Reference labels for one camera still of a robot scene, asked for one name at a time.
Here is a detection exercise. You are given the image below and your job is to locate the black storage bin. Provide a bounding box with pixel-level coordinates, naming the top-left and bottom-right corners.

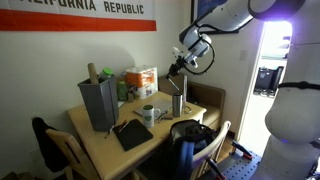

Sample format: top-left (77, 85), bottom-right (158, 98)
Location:
top-left (252, 65), bottom-right (285, 99)

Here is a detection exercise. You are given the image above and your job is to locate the red black clamp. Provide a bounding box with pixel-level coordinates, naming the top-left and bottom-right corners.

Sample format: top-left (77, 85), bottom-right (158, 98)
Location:
top-left (231, 139), bottom-right (254, 162)
top-left (205, 157), bottom-right (228, 180)

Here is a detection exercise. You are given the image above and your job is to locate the white light switch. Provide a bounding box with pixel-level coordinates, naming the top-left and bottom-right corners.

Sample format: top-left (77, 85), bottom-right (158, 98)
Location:
top-left (238, 49), bottom-right (250, 62)

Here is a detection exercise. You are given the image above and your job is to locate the silver metal cup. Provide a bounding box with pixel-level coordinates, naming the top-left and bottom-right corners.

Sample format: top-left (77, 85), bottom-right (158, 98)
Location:
top-left (171, 92), bottom-right (185, 119)

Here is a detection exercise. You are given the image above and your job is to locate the grey upright rod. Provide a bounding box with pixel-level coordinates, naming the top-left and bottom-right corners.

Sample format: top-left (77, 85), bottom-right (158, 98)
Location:
top-left (182, 75), bottom-right (188, 108)

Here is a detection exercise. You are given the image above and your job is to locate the black jacket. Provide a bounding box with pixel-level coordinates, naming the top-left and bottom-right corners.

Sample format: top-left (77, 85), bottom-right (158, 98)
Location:
top-left (31, 116), bottom-right (70, 174)

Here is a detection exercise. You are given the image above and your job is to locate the green plastic bottle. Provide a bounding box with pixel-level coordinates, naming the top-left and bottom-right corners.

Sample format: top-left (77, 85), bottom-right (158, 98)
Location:
top-left (116, 80), bottom-right (129, 102)

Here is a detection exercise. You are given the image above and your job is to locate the black flat notebook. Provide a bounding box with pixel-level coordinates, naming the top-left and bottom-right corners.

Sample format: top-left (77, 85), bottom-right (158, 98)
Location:
top-left (112, 118), bottom-right (155, 152)

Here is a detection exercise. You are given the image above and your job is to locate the orange white paper towel pack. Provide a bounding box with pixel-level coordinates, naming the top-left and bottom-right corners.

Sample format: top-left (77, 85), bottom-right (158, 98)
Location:
top-left (125, 65), bottom-right (159, 100)

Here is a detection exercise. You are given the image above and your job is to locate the brown sofa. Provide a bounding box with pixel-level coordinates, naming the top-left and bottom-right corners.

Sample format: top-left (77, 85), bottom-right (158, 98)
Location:
top-left (157, 72), bottom-right (227, 132)

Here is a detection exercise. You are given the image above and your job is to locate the California Republic flag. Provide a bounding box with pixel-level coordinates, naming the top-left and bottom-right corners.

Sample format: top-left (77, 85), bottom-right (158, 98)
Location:
top-left (0, 0), bottom-right (158, 33)

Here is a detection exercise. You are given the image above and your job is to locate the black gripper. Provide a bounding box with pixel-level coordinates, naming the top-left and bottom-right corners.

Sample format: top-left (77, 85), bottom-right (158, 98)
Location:
top-left (166, 55), bottom-right (189, 80)

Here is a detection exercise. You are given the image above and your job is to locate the thin metal ring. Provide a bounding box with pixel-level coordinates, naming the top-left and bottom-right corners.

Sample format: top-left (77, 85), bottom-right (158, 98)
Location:
top-left (182, 105), bottom-right (194, 116)

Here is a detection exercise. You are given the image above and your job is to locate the wooden chair with curved back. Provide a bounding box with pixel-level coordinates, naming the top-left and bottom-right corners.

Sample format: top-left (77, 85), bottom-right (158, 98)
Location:
top-left (190, 120), bottom-right (233, 180)

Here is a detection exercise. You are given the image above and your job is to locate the grey plastic bin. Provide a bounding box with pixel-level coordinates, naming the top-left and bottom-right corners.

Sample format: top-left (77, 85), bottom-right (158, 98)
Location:
top-left (77, 75), bottom-right (120, 133)

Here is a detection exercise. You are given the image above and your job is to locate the brown cardboard tube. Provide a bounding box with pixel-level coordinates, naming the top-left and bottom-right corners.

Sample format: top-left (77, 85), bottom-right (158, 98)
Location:
top-left (87, 62), bottom-right (100, 85)

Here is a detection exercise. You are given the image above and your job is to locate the black backpack with blue straps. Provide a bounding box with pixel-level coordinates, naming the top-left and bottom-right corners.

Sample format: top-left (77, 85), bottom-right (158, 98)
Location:
top-left (167, 119), bottom-right (218, 180)

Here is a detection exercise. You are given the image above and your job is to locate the grey laptop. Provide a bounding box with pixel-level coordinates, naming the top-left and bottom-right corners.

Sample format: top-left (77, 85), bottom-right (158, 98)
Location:
top-left (132, 97), bottom-right (174, 118)

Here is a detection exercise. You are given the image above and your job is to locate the white mug with green print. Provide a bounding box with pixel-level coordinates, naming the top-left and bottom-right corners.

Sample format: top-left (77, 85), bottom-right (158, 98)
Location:
top-left (141, 104), bottom-right (161, 129)

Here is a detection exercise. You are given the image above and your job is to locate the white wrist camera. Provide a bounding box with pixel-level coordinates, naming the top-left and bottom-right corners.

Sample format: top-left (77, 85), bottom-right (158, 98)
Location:
top-left (171, 46), bottom-right (184, 58)

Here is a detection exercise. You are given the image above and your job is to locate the wooden chair with slotted back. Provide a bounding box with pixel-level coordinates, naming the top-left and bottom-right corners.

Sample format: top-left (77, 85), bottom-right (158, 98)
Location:
top-left (44, 128), bottom-right (102, 180)

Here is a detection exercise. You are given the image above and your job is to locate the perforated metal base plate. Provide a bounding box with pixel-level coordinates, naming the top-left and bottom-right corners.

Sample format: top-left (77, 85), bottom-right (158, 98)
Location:
top-left (221, 151), bottom-right (263, 180)

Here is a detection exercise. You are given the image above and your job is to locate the clear bottle with green cap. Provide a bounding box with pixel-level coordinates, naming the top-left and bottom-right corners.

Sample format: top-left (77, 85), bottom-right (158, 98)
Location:
top-left (99, 67), bottom-right (115, 83)

